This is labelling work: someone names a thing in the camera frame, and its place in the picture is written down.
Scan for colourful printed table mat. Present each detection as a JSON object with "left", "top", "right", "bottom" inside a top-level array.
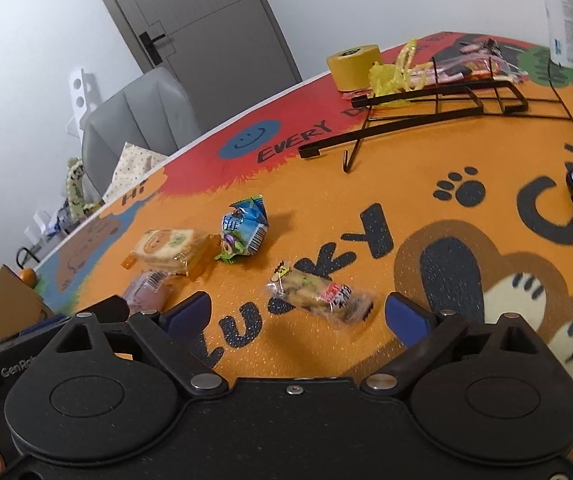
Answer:
[{"left": 34, "top": 30, "right": 573, "bottom": 466}]

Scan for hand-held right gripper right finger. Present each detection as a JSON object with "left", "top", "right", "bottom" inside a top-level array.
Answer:
[{"left": 360, "top": 291, "right": 549, "bottom": 395}]

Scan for black wire rack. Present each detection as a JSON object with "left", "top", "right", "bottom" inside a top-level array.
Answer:
[{"left": 299, "top": 55, "right": 573, "bottom": 173}]

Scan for white flower wreath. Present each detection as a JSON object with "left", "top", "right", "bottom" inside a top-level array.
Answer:
[{"left": 64, "top": 157, "right": 101, "bottom": 218}]

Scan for yellow tape roll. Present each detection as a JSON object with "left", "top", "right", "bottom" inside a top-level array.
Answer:
[{"left": 326, "top": 44, "right": 382, "bottom": 92}]

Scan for white containers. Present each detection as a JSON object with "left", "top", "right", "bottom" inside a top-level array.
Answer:
[{"left": 24, "top": 208, "right": 52, "bottom": 241}]

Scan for orange green cracker packet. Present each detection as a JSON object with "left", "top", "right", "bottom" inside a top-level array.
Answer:
[{"left": 126, "top": 228, "right": 217, "bottom": 278}]

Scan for purple snack packet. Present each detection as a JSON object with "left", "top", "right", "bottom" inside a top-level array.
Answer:
[{"left": 122, "top": 270, "right": 176, "bottom": 308}]

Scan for grey door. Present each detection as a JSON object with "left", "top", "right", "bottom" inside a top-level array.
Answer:
[{"left": 84, "top": 0, "right": 303, "bottom": 83}]

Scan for beige rice cracker packet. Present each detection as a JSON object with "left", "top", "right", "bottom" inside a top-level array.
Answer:
[{"left": 266, "top": 260, "right": 374, "bottom": 328}]

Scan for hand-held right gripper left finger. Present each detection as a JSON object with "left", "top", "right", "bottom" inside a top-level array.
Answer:
[{"left": 41, "top": 291, "right": 228, "bottom": 397}]

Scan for dotted beige cushion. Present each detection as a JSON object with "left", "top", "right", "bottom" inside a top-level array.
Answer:
[{"left": 102, "top": 141, "right": 167, "bottom": 203}]

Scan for large cardboard box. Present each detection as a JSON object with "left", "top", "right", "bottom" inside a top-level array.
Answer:
[{"left": 0, "top": 264, "right": 54, "bottom": 356}]

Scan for blue green snack packet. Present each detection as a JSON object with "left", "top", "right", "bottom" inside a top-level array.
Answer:
[{"left": 215, "top": 194, "right": 270, "bottom": 264}]

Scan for red and clear snack packets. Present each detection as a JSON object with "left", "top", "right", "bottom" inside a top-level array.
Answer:
[{"left": 416, "top": 40, "right": 529, "bottom": 86}]

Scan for yellow plastic bag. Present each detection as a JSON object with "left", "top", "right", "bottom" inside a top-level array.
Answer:
[{"left": 369, "top": 37, "right": 429, "bottom": 108}]

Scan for white perforated rack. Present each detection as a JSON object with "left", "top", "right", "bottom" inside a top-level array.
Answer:
[{"left": 64, "top": 67, "right": 102, "bottom": 138}]

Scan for black shoe rack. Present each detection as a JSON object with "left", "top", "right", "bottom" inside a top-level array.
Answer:
[{"left": 15, "top": 245, "right": 42, "bottom": 268}]

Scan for grey chair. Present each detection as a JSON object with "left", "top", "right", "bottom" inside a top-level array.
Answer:
[{"left": 80, "top": 67, "right": 202, "bottom": 201}]

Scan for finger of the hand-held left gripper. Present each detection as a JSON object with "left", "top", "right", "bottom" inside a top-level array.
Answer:
[{"left": 77, "top": 294, "right": 131, "bottom": 322}]

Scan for black door handle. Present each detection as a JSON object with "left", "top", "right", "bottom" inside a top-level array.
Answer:
[{"left": 139, "top": 31, "right": 166, "bottom": 63}]

